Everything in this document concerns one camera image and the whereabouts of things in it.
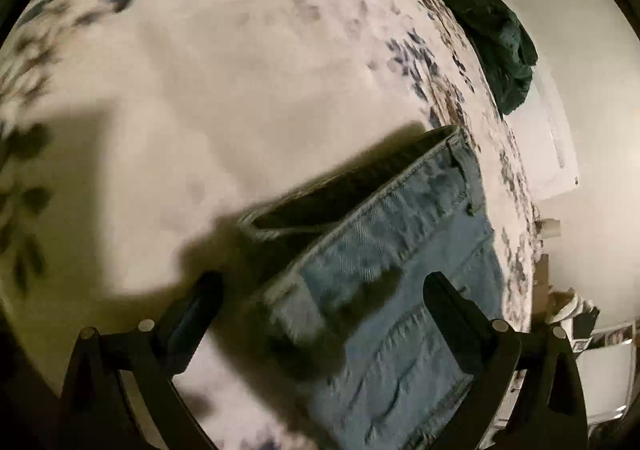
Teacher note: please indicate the light blue denim pants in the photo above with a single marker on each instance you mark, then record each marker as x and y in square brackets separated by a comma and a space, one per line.
[400, 290]

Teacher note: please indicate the dark green cloth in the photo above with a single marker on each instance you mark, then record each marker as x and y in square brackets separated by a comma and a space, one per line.
[492, 24]

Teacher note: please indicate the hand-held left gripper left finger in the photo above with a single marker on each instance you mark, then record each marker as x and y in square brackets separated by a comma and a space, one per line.
[186, 325]

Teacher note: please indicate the white floral bed sheet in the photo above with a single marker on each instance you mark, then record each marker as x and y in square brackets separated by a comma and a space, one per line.
[240, 79]

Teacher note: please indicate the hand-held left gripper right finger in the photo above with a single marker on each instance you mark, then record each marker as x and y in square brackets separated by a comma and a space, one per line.
[442, 315]

